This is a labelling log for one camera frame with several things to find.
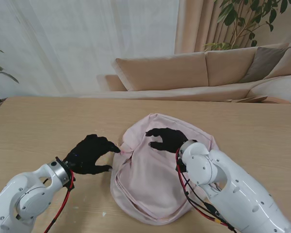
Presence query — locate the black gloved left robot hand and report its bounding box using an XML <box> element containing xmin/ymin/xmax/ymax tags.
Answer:
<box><xmin>63</xmin><ymin>134</ymin><xmax>122</xmax><ymax>176</ymax></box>

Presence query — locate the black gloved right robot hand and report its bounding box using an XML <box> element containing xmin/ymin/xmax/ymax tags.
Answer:
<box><xmin>145</xmin><ymin>128</ymin><xmax>189</xmax><ymax>155</ymax></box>

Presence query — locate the pale pink backpack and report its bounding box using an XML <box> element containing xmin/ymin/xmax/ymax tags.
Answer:
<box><xmin>110</xmin><ymin>113</ymin><xmax>220</xmax><ymax>225</ymax></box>

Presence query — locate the beige sofa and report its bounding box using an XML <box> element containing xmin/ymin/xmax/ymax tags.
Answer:
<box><xmin>104</xmin><ymin>42</ymin><xmax>291</xmax><ymax>107</ymax></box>

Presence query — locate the brown cardboard piece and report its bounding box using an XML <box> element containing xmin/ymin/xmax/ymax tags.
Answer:
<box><xmin>224</xmin><ymin>96</ymin><xmax>269</xmax><ymax>104</ymax></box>

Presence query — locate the beige pleated curtain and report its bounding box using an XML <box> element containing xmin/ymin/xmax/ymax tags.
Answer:
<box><xmin>174</xmin><ymin>0</ymin><xmax>291</xmax><ymax>55</ymax></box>

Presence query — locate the white sheer curtain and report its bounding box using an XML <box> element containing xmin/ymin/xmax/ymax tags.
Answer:
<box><xmin>0</xmin><ymin>0</ymin><xmax>180</xmax><ymax>97</ymax></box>

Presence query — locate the grey sofa cushion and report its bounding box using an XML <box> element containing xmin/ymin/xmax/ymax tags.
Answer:
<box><xmin>241</xmin><ymin>46</ymin><xmax>291</xmax><ymax>83</ymax></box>

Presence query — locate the white sofa cushion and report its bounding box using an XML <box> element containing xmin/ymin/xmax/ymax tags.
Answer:
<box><xmin>249</xmin><ymin>75</ymin><xmax>291</xmax><ymax>107</ymax></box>

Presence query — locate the small green houseplant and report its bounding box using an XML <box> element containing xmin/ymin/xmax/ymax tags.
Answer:
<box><xmin>0</xmin><ymin>44</ymin><xmax>20</xmax><ymax>106</ymax></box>

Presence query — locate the tall green leafy plant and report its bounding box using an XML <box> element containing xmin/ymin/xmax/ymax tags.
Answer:
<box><xmin>203</xmin><ymin>0</ymin><xmax>291</xmax><ymax>51</ymax></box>

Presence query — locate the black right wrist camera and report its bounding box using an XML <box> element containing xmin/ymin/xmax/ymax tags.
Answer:
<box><xmin>176</xmin><ymin>159</ymin><xmax>187</xmax><ymax>173</ymax></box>

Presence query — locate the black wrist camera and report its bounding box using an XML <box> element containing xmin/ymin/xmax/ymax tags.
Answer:
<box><xmin>64</xmin><ymin>178</ymin><xmax>76</xmax><ymax>191</ymax></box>
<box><xmin>176</xmin><ymin>159</ymin><xmax>187</xmax><ymax>173</ymax></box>

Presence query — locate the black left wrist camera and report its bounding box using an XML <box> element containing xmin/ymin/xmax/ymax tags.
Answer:
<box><xmin>64</xmin><ymin>178</ymin><xmax>76</xmax><ymax>191</ymax></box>

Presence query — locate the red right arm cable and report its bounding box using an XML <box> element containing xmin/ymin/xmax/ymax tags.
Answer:
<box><xmin>176</xmin><ymin>149</ymin><xmax>233</xmax><ymax>230</ymax></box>

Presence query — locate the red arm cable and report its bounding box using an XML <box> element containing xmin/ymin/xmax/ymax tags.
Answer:
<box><xmin>43</xmin><ymin>171</ymin><xmax>75</xmax><ymax>233</ymax></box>
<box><xmin>176</xmin><ymin>149</ymin><xmax>233</xmax><ymax>230</ymax></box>

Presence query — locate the red left arm cable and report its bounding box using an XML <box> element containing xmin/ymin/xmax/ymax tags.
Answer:
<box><xmin>43</xmin><ymin>171</ymin><xmax>75</xmax><ymax>233</ymax></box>

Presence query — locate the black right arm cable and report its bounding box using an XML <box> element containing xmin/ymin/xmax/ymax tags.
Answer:
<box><xmin>179</xmin><ymin>169</ymin><xmax>237</xmax><ymax>233</ymax></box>

